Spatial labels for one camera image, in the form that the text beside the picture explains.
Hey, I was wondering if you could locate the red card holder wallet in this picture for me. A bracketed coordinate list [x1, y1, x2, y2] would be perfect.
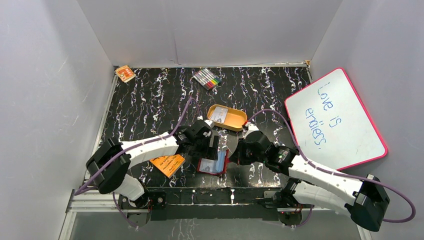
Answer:
[196, 149, 230, 176]

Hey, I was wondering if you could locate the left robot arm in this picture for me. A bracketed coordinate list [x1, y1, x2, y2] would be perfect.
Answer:
[84, 119, 220, 208]

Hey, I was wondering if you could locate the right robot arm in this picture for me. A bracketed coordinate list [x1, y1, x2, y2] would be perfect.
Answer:
[229, 130, 390, 232]

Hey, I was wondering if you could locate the white card in tray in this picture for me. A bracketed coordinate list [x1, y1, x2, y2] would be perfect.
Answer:
[209, 106, 228, 124]

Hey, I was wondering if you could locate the small orange card box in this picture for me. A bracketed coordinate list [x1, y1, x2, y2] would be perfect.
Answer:
[115, 65, 136, 83]

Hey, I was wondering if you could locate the orange book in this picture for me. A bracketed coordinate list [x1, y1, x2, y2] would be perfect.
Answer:
[150, 154, 185, 179]

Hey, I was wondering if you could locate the orange oval tray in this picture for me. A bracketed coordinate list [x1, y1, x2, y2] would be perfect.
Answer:
[207, 104, 248, 132]

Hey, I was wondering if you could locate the pack of coloured markers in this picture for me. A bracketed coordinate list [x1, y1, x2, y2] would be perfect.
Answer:
[192, 68, 222, 90]

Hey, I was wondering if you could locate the pink framed whiteboard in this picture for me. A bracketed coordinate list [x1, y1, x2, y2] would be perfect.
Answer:
[284, 68, 388, 171]

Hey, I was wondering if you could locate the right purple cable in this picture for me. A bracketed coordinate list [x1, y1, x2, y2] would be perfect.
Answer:
[243, 109, 417, 224]

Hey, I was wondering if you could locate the purple cable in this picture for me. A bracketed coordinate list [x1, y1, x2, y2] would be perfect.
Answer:
[243, 109, 417, 224]
[73, 97, 204, 197]

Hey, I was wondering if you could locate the black metal base rail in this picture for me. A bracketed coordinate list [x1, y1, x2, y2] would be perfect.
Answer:
[66, 186, 365, 229]

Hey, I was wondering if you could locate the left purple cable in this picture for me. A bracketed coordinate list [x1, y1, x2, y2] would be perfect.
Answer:
[73, 97, 204, 197]

